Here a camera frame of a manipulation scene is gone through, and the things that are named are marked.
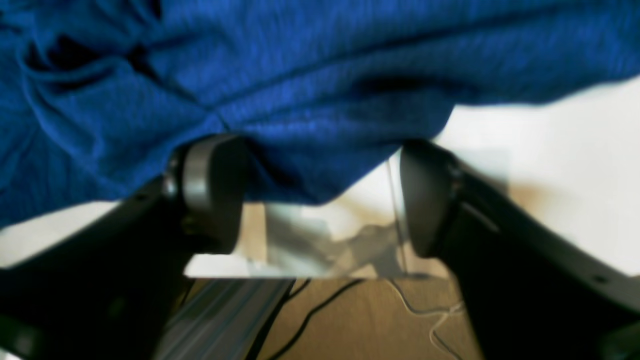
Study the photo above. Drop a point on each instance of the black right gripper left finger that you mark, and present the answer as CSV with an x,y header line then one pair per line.
x,y
108,289

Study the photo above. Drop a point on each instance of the dark blue t-shirt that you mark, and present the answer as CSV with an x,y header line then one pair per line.
x,y
96,94

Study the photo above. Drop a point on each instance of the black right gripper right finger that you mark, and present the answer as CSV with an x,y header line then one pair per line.
x,y
529,294

